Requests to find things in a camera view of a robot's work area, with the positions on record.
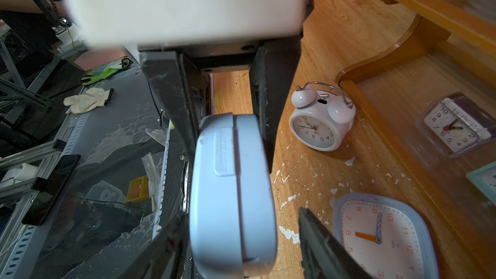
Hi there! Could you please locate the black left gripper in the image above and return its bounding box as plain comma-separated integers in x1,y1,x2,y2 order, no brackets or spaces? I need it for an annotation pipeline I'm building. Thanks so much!
137,0,313,171

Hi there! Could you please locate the white work glove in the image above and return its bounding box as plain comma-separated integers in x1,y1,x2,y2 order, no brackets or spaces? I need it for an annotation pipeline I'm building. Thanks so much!
63,87,114,114

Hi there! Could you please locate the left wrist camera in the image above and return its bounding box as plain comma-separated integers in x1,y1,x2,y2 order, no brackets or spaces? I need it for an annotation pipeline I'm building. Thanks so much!
65,0,306,47

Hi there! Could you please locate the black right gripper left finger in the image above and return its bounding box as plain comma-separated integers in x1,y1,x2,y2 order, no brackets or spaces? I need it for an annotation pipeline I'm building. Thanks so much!
120,211,189,279

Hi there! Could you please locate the wooden two-tier shelf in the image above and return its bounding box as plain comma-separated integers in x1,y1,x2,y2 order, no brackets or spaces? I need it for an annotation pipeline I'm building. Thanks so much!
337,0,495,278

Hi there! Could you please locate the clear small square clock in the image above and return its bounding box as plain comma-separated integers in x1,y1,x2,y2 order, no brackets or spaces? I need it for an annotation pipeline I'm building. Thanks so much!
416,92,495,158

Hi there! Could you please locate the mint green square clock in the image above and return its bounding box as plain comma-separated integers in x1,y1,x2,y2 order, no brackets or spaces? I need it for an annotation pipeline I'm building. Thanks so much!
466,162,496,205

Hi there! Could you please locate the green work glove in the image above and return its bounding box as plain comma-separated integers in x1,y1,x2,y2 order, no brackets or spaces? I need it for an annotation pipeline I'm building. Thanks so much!
81,58,133,86

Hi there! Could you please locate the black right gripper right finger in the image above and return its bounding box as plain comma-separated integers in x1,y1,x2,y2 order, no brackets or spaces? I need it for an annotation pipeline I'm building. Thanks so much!
298,207,371,279

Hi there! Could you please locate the white twin-bell alarm clock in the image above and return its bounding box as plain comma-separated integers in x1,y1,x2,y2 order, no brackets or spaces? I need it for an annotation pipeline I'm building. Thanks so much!
289,81,357,152

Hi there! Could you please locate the black smartphone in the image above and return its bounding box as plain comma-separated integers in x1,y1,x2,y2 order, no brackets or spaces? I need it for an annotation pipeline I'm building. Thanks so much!
21,154,81,226

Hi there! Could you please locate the blue rounded square clock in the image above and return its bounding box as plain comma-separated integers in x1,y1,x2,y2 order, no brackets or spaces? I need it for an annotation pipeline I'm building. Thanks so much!
332,192,440,278

